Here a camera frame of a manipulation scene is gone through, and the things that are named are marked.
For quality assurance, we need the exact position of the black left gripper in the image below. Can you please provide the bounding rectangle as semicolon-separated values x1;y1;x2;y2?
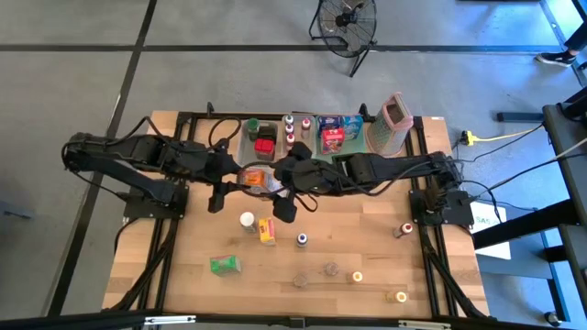
200;148;253;193

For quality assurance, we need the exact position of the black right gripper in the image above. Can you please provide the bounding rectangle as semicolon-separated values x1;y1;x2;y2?
264;140;339;201

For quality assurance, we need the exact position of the orange Frosted Mini Wheats box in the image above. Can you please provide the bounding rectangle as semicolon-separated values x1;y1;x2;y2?
238;167;289;197

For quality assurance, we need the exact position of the red lid sprinkles jar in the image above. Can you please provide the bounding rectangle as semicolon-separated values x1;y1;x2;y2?
254;138;276;161

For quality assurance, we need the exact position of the green black pepper tin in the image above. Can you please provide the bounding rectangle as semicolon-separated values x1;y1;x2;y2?
257;124;279;143

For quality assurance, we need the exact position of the red Froot Loops box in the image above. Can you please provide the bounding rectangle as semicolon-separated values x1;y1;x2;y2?
320;126;346;156

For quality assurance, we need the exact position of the dark blue Frosted Flakes box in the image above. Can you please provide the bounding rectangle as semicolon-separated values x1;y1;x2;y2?
316;115;343;138

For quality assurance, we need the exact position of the light blue Rice Krispies box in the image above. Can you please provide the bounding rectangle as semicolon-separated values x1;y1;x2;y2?
341;115;365;141

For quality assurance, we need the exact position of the small clear plastic bin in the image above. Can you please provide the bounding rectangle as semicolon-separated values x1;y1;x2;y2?
280;114;317;160

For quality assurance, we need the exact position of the white lid bagel seasoning jar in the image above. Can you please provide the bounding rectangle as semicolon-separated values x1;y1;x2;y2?
238;211;258;234

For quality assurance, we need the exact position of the yellow Corn Pops box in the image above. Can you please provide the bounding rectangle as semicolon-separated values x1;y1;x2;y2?
257;215;278;247

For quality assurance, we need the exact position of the teal plastic tray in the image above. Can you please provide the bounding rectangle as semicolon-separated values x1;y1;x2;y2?
314;114;368;160

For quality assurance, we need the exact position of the green Apple Jacks box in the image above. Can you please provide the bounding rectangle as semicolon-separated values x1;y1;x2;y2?
209;254;243;278

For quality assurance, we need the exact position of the black floor fan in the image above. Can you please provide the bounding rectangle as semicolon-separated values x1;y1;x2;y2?
307;0;379;78

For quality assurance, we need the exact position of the white paper sheet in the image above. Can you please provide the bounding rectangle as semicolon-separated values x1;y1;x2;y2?
470;201;513;261

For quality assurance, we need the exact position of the black side table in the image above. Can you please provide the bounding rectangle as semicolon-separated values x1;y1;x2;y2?
471;86;587;325

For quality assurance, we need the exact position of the person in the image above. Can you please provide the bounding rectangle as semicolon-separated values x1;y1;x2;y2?
535;25;587;69

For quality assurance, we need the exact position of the grey plastic bin with handles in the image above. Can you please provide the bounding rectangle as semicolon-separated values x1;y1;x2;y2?
235;119;279;169

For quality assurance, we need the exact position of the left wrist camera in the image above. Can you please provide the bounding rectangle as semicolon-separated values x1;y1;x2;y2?
207;181;228;215

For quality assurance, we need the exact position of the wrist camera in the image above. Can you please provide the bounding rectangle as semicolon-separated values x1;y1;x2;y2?
271;195;299;225
207;181;228;215

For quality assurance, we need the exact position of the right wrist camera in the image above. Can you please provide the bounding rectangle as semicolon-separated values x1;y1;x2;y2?
271;195;299;225

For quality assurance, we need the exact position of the metal box grater pink handle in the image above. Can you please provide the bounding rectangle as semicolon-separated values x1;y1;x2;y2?
365;91;415;160

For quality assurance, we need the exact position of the silver metal bracket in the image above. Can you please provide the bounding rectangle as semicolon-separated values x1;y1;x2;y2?
143;314;197;326
397;319;453;330

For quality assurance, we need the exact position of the yellow power plug cable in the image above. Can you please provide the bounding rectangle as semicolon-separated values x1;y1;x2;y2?
460;123;547;148

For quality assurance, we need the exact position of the black aluminium table frame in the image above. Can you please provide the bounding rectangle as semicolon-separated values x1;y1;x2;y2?
0;101;587;330

